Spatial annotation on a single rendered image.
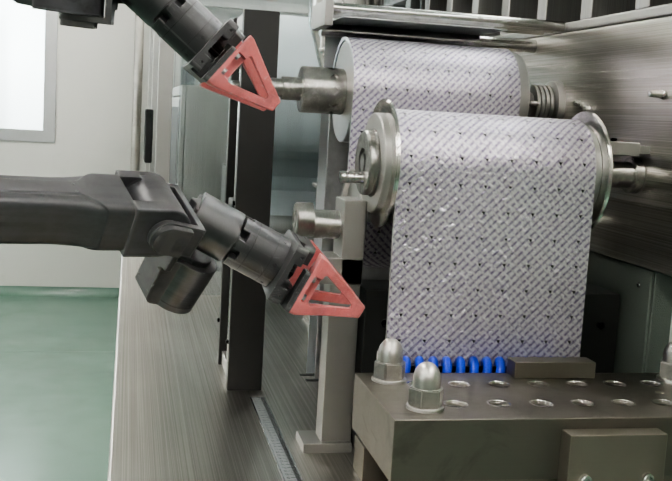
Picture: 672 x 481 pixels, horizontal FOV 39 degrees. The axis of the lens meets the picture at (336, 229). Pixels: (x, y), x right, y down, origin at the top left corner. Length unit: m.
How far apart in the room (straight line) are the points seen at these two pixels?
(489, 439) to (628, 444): 0.13
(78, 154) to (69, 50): 0.68
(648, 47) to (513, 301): 0.35
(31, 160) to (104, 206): 5.70
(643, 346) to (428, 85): 0.44
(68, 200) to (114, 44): 5.69
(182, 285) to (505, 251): 0.36
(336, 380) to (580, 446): 0.34
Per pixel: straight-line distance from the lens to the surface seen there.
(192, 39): 1.05
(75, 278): 6.69
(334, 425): 1.18
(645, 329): 1.22
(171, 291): 1.03
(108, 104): 6.58
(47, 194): 0.91
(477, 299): 1.10
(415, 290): 1.08
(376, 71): 1.30
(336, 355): 1.16
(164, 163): 2.04
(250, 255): 1.00
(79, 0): 1.06
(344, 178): 1.08
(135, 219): 0.93
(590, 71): 1.37
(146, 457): 1.15
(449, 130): 1.09
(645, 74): 1.24
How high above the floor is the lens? 1.30
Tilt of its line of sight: 7 degrees down
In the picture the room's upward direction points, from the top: 3 degrees clockwise
